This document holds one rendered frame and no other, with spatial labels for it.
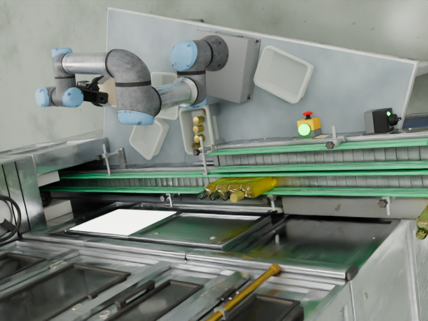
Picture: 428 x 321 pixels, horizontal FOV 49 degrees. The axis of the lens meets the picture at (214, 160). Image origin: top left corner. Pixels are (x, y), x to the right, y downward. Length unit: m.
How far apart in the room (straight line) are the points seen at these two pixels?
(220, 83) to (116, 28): 0.78
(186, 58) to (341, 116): 0.65
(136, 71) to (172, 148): 0.97
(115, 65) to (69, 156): 1.13
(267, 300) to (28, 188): 1.48
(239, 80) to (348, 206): 0.67
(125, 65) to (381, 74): 0.92
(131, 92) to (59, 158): 1.12
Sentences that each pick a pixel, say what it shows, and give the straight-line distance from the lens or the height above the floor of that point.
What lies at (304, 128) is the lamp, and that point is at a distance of 1.86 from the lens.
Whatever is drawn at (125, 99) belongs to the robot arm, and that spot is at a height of 1.49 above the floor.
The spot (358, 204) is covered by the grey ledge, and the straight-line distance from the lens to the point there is 1.82.
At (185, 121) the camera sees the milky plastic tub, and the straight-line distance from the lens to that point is 2.22.
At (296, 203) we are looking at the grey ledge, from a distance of 1.92.
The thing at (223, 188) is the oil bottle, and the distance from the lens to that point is 1.83.
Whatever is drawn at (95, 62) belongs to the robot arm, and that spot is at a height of 1.46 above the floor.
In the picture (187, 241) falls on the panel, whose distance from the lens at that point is 1.71.
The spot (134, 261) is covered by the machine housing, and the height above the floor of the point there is 1.43.
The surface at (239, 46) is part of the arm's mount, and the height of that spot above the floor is 0.85.
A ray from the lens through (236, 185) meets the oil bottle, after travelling 1.80.
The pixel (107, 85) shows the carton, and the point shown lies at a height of 1.13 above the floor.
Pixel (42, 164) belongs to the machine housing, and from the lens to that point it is 2.49.
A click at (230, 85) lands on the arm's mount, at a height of 0.85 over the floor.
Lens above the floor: 2.51
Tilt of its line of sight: 51 degrees down
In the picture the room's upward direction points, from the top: 111 degrees counter-clockwise
